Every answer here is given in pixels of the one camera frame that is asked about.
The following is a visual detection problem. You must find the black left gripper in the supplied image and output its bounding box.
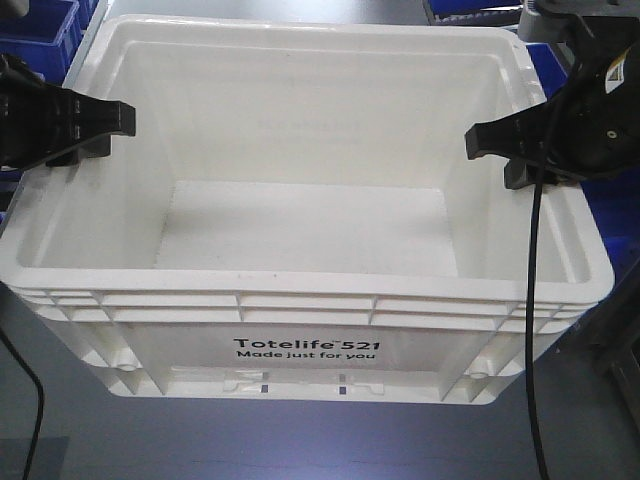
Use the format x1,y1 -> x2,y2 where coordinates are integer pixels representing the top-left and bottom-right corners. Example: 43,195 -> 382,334
1,53 -> 136,171

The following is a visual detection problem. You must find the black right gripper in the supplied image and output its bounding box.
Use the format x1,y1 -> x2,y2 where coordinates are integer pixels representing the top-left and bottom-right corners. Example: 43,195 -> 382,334
464,9 -> 639,189

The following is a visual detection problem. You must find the white plastic Totelife tote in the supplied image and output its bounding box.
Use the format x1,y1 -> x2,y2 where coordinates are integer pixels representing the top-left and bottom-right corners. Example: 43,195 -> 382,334
0,13 -> 616,405

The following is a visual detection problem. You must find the grey right arm link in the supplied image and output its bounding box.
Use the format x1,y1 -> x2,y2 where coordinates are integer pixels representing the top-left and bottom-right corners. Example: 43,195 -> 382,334
517,0 -> 581,43

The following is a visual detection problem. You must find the blue bin top left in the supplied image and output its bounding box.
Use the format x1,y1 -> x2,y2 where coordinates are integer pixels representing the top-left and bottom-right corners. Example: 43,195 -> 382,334
1,1 -> 82,85

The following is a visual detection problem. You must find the black right cable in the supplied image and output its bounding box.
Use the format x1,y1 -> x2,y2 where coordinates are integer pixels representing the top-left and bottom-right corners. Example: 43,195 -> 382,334
522,64 -> 576,480

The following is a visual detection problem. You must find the black cable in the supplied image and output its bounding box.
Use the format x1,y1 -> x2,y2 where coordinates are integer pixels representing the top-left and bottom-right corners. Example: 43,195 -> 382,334
522,64 -> 576,480
0,329 -> 46,480

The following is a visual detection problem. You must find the black left cable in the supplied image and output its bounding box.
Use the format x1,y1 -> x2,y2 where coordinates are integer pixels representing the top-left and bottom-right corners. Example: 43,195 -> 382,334
0,329 -> 46,480

